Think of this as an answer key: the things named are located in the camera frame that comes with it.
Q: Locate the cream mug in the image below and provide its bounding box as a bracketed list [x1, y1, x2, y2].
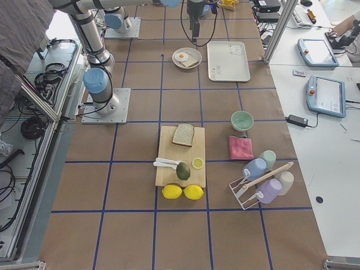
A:
[274, 171, 294, 196]

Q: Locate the aluminium frame post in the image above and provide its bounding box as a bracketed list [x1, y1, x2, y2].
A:
[263, 0, 297, 64]

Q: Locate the bread slice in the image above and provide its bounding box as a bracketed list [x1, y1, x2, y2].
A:
[172, 123, 195, 147]
[180, 55, 199, 68]

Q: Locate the grey fabric cover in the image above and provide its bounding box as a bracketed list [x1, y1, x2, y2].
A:
[1, 1, 55, 124]

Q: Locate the near teach pendant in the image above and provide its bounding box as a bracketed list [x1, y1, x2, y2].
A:
[305, 75, 346, 118]

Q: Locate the far teach pendant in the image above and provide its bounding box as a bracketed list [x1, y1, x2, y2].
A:
[297, 39, 339, 68]

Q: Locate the lemon half slice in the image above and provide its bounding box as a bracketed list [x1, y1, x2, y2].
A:
[192, 157, 204, 169]

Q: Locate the left yellow lemon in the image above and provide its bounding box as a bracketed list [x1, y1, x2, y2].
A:
[161, 184, 183, 199]

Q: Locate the right yellow lemon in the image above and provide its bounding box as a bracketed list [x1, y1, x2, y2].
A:
[183, 185, 204, 200]

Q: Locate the yellow lemon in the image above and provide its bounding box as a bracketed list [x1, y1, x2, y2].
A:
[161, 184, 183, 199]
[183, 185, 204, 200]

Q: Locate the white plastic spoon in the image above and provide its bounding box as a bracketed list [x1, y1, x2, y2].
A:
[153, 157, 182, 170]

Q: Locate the green avocado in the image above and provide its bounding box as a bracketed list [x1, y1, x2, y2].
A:
[175, 162, 191, 181]

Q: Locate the fried egg toy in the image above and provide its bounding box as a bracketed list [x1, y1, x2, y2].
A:
[174, 52, 189, 62]

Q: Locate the teach pendant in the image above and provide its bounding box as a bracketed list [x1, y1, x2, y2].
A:
[297, 39, 339, 68]
[305, 75, 346, 118]

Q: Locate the blue mug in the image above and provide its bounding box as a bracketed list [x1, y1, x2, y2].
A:
[243, 158, 267, 181]

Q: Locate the green mug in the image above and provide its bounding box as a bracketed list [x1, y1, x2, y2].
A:
[259, 150, 276, 172]

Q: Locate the bread slice in plate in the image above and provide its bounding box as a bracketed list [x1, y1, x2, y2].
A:
[180, 55, 199, 68]

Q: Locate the purple mug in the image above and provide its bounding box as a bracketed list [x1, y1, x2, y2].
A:
[255, 178, 282, 204]

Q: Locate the cream bear tray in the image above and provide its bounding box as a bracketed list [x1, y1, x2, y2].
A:
[207, 41, 250, 82]

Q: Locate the round white plate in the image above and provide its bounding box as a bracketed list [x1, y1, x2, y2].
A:
[172, 47, 203, 69]

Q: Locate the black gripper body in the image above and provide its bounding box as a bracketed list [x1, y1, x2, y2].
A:
[187, 0, 203, 18]

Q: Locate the yellow toy object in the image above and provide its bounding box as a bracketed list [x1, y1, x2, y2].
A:
[219, 0, 237, 11]

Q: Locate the person forearm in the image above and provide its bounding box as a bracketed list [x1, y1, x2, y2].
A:
[334, 11, 359, 36]

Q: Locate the white keyboard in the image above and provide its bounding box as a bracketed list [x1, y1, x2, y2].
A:
[291, 4, 313, 26]

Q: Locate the black cable bundle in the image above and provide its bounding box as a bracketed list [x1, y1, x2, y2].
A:
[20, 116, 44, 140]

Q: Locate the black power adapter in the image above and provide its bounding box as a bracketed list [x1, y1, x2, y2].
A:
[285, 114, 308, 128]

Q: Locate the green ceramic bowl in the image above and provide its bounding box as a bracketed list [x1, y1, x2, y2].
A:
[231, 110, 254, 132]

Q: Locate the pink folded cloth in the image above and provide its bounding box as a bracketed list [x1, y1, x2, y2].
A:
[229, 136, 254, 160]

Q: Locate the wooden cutting board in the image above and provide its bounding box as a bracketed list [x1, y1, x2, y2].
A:
[155, 126, 206, 188]

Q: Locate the small card on desk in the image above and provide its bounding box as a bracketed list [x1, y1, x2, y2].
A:
[292, 69, 307, 78]

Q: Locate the white wire cup rack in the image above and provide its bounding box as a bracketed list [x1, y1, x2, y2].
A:
[228, 161, 294, 210]

